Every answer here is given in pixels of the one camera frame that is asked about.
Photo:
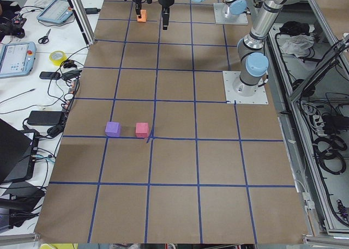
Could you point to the teach pendant tablet near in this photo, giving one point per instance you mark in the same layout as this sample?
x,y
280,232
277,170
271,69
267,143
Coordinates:
x,y
17,59

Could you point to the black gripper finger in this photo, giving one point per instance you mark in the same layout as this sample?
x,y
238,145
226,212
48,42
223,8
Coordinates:
x,y
166,17
138,8

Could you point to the teach pendant tablet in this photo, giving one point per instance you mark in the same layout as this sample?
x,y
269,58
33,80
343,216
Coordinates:
x,y
57,12
17,59

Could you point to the yellow tape roll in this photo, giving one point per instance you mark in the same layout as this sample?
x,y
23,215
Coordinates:
x,y
58,57

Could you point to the black phone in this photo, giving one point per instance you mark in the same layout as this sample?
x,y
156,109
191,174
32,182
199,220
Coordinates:
x,y
49,75

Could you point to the purple foam block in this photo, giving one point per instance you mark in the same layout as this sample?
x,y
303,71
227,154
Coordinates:
x,y
113,129

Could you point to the teach pendant tablet far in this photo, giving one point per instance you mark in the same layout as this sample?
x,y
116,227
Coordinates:
x,y
57,12

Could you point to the black handled scissors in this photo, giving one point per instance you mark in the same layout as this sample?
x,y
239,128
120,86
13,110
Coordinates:
x,y
44,39

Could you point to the black laptop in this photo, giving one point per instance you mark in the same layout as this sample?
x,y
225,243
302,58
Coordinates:
x,y
18,150

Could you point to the aluminium frame post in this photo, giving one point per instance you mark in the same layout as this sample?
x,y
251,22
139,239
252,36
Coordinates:
x,y
82,21

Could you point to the black power adapter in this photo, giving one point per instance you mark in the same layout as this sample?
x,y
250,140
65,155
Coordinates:
x,y
44,118

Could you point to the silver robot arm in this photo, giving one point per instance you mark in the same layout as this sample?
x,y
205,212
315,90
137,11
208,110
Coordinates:
x,y
234,7
254,63

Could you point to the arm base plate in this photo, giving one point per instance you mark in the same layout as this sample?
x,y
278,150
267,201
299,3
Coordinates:
x,y
227,15
236,92

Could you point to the pink foam block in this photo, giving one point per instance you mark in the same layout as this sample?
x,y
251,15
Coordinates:
x,y
142,130

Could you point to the orange foam block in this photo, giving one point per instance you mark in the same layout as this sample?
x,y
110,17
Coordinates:
x,y
143,16

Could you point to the crumpled white cloth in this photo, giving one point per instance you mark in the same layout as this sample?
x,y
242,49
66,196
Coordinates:
x,y
298,45

